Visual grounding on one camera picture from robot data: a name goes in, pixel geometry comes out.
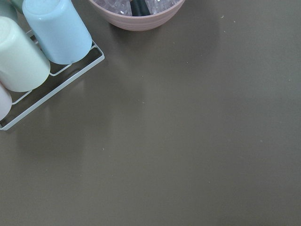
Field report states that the pink ribbed bowl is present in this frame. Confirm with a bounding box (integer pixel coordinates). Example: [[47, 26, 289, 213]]
[[88, 0, 185, 31]]

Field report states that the light blue plastic cup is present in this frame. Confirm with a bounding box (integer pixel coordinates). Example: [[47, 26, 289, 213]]
[[22, 0, 92, 65]]

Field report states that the pale green plastic cup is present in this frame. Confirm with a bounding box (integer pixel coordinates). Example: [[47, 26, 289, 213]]
[[0, 16, 50, 92]]

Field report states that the pale pink plastic cup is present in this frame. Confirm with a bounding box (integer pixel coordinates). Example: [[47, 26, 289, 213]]
[[0, 83, 12, 120]]

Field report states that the teal green plastic cup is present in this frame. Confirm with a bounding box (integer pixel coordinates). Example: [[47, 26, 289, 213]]
[[0, 0, 23, 22]]

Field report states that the black scoop handle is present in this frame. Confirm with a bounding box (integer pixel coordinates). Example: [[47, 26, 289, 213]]
[[130, 0, 151, 16]]

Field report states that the white wire cup rack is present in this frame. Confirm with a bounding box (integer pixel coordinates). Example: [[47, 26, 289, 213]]
[[0, 41, 105, 131]]

